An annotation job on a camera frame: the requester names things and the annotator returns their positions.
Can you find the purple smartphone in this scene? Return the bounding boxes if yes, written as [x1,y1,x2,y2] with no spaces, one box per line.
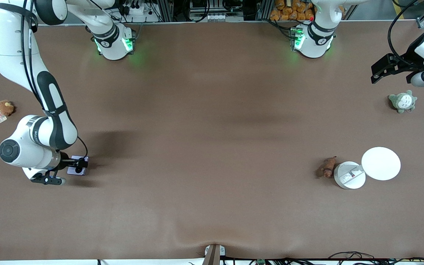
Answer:
[67,156,89,176]

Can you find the brown lion statue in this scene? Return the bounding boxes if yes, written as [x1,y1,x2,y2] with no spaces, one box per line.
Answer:
[321,156,338,179]

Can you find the grey green Totoro plush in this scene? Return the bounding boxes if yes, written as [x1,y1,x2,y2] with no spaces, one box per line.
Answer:
[388,90,417,114]

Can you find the brown bear plush with tag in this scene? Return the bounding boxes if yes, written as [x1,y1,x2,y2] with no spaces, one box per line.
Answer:
[0,100,15,124]

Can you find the orange stuffed toy pile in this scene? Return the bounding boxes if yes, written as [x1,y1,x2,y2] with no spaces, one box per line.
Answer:
[270,0,315,21]

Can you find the white power strip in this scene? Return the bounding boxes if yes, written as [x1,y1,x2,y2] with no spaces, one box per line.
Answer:
[118,3,154,17]

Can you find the white terminal block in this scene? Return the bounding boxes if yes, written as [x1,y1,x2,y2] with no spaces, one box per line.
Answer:
[205,13,232,22]

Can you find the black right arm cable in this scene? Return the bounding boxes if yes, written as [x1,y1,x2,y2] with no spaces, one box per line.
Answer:
[21,0,88,162]

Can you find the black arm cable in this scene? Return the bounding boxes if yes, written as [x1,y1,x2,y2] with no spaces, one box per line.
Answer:
[21,0,88,162]
[388,0,424,68]

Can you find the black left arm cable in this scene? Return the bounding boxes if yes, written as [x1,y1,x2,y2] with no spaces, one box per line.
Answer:
[388,0,424,68]

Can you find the metal table clamp bracket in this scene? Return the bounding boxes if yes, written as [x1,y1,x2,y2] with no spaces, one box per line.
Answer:
[202,244,226,265]

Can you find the looping black floor cable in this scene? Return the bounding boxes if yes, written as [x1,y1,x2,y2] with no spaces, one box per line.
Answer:
[328,251,375,260]

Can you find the black floor cable bundle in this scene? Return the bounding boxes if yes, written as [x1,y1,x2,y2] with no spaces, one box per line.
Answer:
[219,257,424,265]

